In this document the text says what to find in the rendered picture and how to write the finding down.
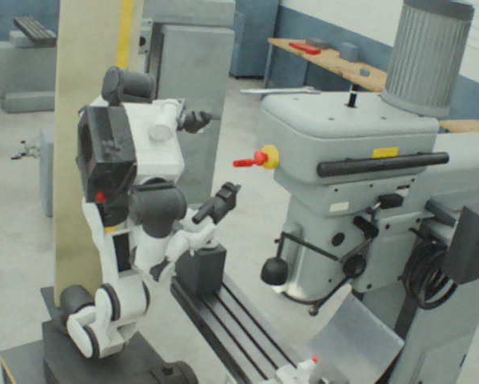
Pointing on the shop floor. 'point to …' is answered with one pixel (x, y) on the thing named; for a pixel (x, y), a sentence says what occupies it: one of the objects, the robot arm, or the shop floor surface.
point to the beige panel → (80, 246)
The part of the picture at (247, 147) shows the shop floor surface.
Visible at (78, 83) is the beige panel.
